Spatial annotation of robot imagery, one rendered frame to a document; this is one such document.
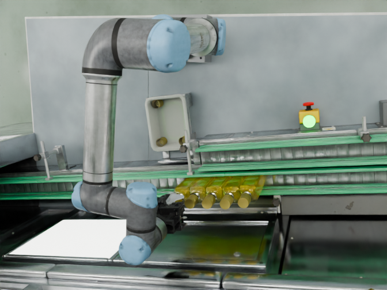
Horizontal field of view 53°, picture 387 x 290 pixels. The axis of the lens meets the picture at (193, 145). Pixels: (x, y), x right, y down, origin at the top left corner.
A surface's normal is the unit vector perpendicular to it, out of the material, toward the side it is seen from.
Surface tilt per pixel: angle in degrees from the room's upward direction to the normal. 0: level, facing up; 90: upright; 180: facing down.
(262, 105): 0
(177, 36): 82
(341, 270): 90
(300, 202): 0
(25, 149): 90
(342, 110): 0
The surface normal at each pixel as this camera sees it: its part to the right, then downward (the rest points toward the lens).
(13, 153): 0.95, -0.06
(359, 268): -0.12, -0.98
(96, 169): 0.13, 0.18
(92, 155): -0.22, 0.15
